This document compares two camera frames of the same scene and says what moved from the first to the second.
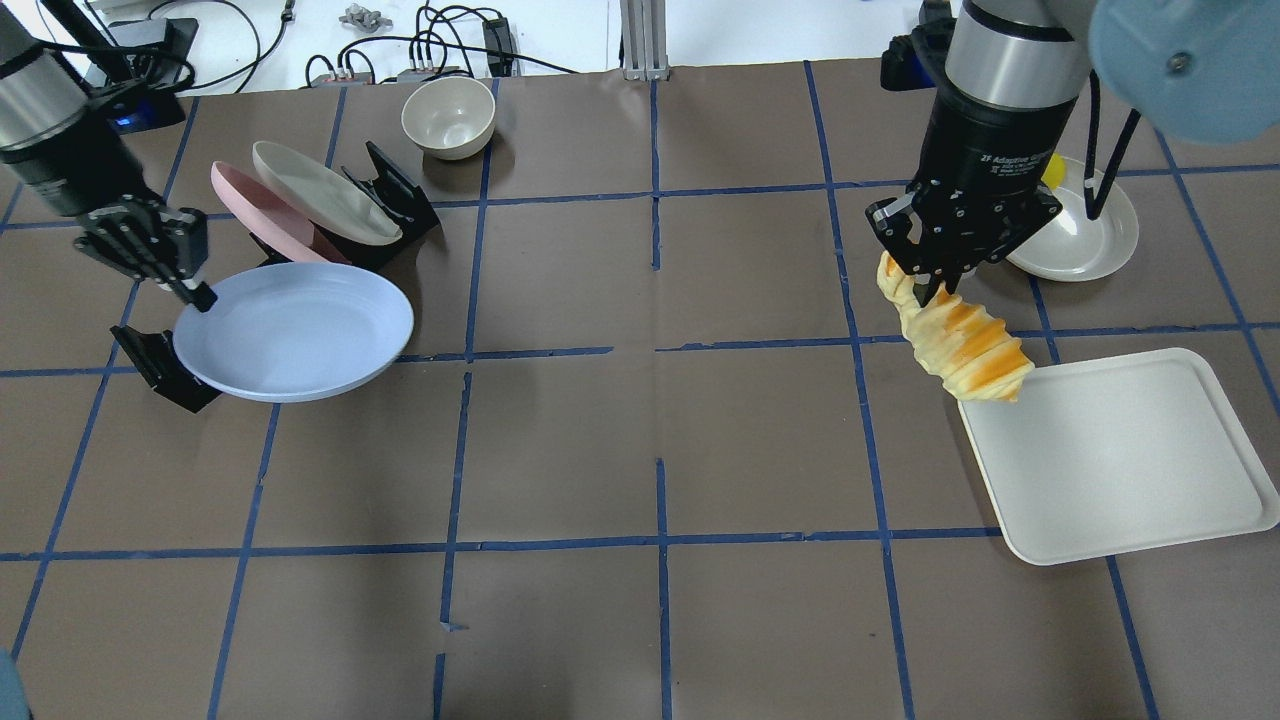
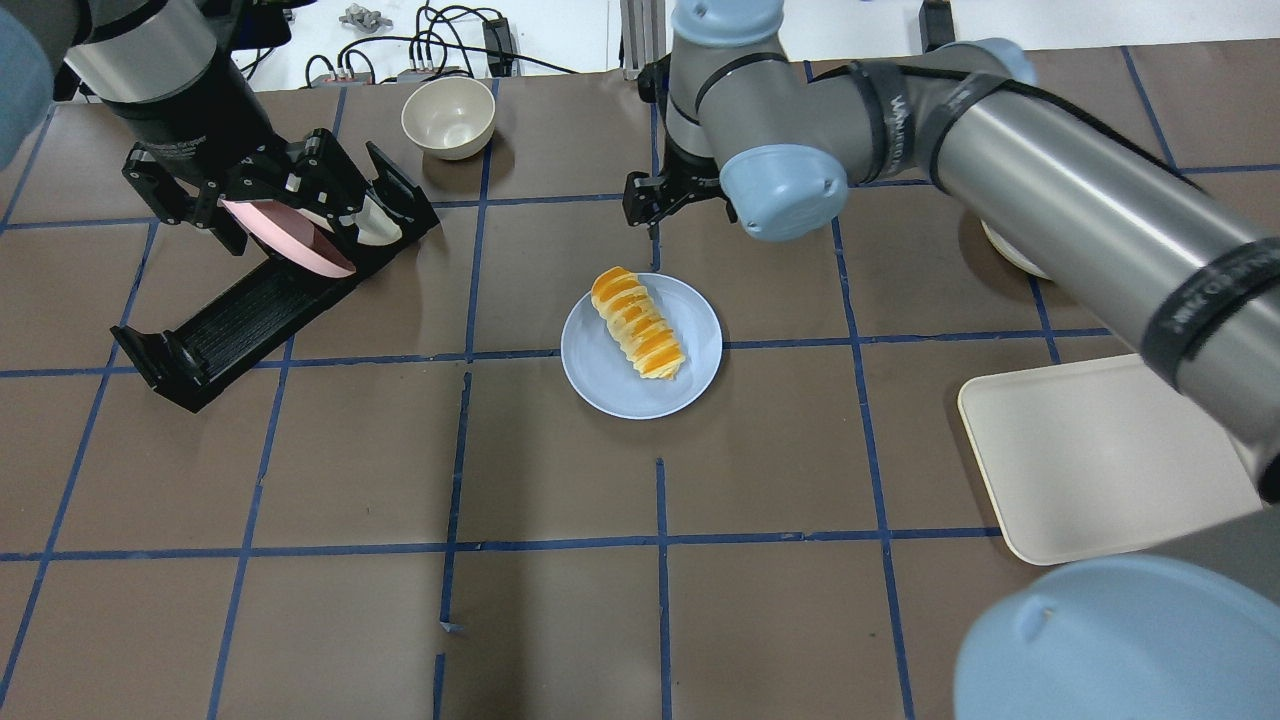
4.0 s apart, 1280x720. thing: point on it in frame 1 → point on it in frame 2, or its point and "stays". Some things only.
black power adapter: (498, 47) stays
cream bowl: (451, 118) stays
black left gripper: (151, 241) → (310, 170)
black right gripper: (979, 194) → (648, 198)
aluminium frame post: (644, 40) stays
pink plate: (249, 198) stays
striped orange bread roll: (962, 340) → (637, 322)
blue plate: (293, 332) → (604, 375)
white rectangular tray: (1116, 454) stays
